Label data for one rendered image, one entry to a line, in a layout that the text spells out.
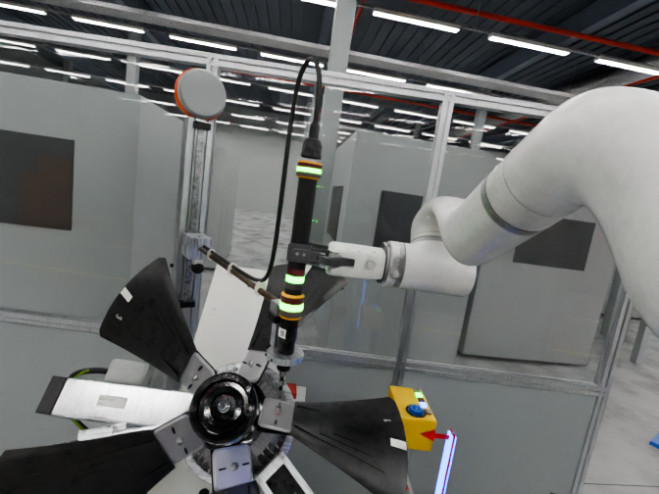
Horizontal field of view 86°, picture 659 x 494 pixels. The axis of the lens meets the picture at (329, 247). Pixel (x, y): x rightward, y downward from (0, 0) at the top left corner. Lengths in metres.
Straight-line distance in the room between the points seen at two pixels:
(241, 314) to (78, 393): 0.40
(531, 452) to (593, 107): 1.69
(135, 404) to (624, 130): 0.92
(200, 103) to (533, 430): 1.80
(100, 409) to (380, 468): 0.59
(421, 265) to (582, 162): 0.34
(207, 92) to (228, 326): 0.74
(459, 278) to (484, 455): 1.29
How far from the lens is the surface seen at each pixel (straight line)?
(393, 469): 0.77
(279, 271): 0.90
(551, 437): 1.93
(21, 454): 0.82
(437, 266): 0.64
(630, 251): 0.32
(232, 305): 1.07
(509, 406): 1.77
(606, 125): 0.36
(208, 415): 0.72
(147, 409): 0.92
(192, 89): 1.29
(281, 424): 0.74
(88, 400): 0.98
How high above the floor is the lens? 1.62
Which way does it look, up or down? 8 degrees down
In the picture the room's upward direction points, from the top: 8 degrees clockwise
